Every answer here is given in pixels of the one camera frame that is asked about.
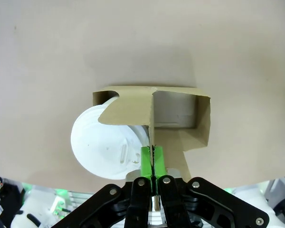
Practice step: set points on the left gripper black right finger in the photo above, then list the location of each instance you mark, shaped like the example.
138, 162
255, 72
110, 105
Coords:
204, 202

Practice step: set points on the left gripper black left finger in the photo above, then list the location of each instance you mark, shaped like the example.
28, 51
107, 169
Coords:
104, 209

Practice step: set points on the white plastic cup lid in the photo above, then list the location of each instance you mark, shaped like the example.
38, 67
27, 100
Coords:
102, 147

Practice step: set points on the small cardboard box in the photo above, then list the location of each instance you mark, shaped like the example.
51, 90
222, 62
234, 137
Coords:
133, 107

